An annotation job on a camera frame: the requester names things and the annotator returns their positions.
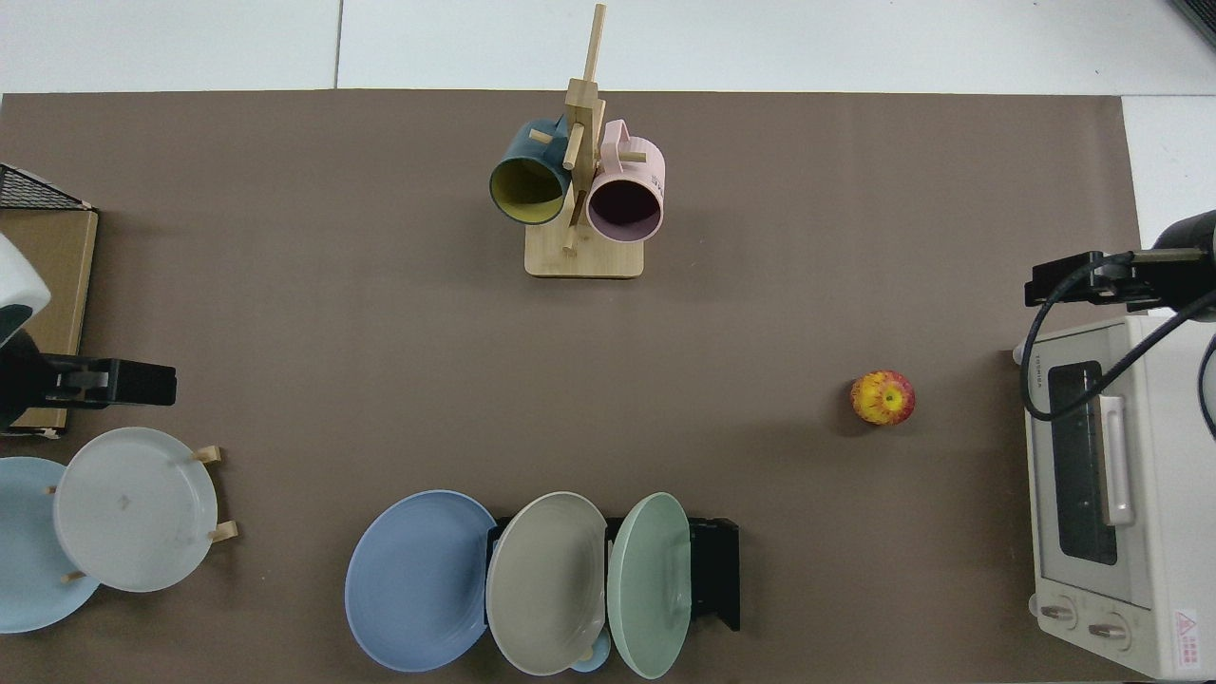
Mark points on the wooden plate rack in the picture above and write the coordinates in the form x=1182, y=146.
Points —
x=207, y=454

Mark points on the black dish rack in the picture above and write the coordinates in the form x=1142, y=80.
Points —
x=712, y=570

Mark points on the light blue plate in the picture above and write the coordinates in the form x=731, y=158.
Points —
x=24, y=570

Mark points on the red yellow apple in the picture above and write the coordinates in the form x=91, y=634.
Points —
x=883, y=397

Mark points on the beige plate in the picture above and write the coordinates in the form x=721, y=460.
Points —
x=546, y=584

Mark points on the dark grey slanted panel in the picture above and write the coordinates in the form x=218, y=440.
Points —
x=1202, y=14

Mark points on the pale toaster oven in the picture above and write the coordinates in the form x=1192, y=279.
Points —
x=1168, y=494

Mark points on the wooden cup stand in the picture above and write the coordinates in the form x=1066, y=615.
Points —
x=584, y=256

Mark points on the pink mug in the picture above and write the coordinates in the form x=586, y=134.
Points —
x=627, y=209

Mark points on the dark blue mug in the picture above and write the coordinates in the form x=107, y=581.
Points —
x=527, y=190

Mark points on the pale grey plate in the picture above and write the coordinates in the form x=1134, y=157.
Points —
x=133, y=508

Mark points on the brown table cloth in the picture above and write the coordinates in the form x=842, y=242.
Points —
x=285, y=332

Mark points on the small blue round thing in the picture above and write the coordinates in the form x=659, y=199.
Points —
x=594, y=661

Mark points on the green plate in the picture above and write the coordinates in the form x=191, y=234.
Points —
x=651, y=584

